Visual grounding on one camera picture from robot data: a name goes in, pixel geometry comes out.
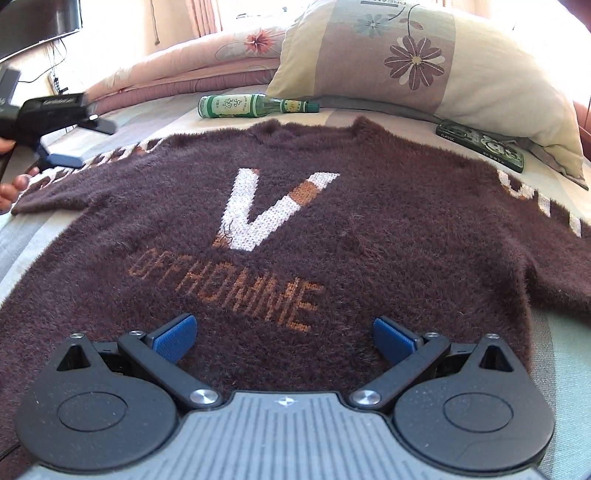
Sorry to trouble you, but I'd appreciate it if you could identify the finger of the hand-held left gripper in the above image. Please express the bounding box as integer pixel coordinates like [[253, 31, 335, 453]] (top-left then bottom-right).
[[74, 113, 116, 136], [32, 136, 87, 169]]

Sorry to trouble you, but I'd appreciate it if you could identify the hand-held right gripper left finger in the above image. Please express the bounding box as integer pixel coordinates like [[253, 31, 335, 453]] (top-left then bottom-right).
[[56, 313, 221, 411]]

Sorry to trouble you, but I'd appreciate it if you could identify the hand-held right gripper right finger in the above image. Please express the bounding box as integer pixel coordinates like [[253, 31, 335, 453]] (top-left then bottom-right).
[[348, 316, 514, 411]]

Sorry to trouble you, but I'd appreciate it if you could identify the brown knit sweater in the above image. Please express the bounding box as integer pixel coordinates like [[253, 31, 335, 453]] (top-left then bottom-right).
[[0, 115, 585, 480]]

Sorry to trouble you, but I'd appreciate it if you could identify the person's left hand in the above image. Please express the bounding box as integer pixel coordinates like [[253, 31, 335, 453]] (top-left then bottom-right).
[[0, 138, 41, 215]]

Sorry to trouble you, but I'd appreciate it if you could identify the folded pink floral quilt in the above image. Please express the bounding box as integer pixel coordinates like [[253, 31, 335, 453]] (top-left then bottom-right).
[[85, 25, 289, 116]]

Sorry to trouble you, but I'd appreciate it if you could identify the green glass bottle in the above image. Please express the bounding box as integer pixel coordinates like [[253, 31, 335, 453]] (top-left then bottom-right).
[[198, 92, 321, 118]]

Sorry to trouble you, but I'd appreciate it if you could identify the pink patterned curtain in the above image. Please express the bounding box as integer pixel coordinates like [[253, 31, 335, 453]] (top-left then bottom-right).
[[185, 0, 220, 40]]

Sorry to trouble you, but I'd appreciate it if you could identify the bed with patchwork floral sheet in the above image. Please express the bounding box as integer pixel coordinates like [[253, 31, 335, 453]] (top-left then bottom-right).
[[0, 83, 591, 480]]

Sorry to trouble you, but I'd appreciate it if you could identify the dark green phone case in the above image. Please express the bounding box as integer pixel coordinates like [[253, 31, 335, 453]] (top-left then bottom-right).
[[435, 119, 526, 174]]

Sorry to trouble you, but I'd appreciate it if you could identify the floral patchwork pillow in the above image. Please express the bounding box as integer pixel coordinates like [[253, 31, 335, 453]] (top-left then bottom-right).
[[267, 0, 589, 190]]

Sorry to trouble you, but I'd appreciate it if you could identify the wooden headboard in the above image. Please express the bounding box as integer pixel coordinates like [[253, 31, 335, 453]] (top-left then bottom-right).
[[573, 95, 591, 162]]

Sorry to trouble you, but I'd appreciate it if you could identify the black cable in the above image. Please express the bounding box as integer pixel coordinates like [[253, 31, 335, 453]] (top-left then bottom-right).
[[48, 39, 68, 75]]

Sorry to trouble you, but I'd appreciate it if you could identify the wall television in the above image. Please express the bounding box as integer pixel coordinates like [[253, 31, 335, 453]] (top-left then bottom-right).
[[0, 0, 84, 62]]

